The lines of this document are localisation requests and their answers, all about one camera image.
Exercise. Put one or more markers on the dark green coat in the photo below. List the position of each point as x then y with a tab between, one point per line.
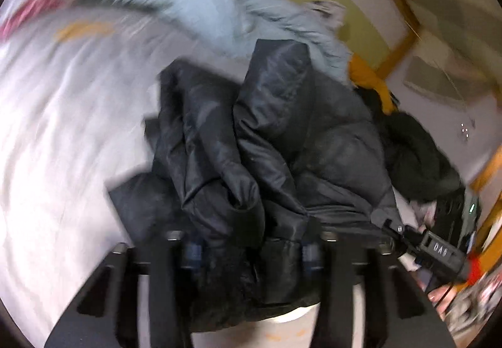
419	152

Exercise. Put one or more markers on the wooden bunk bed frame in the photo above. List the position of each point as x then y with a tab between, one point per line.
400	50

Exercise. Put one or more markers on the black device with green light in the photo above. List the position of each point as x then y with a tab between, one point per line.
461	214

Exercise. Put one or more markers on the person's right hand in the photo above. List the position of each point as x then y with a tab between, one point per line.
443	295

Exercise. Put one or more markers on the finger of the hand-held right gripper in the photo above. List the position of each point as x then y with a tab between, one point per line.
396	232

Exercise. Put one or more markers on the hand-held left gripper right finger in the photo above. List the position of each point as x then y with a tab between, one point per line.
311	254

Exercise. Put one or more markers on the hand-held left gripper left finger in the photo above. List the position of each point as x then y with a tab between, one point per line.
192	254

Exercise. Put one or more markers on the pastel checkered curtain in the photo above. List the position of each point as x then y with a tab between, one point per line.
431	77

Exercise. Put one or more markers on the black down jacket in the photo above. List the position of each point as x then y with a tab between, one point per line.
274	136

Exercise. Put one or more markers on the yellow pillow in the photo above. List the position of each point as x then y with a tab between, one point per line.
364	73

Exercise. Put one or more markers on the pink cloth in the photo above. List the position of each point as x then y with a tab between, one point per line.
23	18

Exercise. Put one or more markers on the white garment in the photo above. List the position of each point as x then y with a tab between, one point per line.
329	13

